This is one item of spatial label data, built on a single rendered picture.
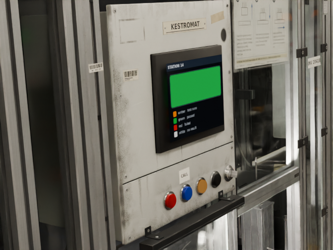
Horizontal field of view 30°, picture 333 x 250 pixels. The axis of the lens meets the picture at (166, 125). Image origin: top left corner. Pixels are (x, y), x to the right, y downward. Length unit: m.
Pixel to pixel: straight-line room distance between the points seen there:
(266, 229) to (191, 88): 0.92
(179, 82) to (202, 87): 0.09
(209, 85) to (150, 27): 0.22
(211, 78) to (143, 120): 0.23
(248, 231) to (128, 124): 1.02
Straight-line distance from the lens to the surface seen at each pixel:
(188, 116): 1.31
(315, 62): 1.96
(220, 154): 1.47
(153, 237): 1.27
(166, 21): 1.28
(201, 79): 1.34
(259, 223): 2.10
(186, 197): 1.36
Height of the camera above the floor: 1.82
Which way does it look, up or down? 11 degrees down
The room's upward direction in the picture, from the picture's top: 3 degrees counter-clockwise
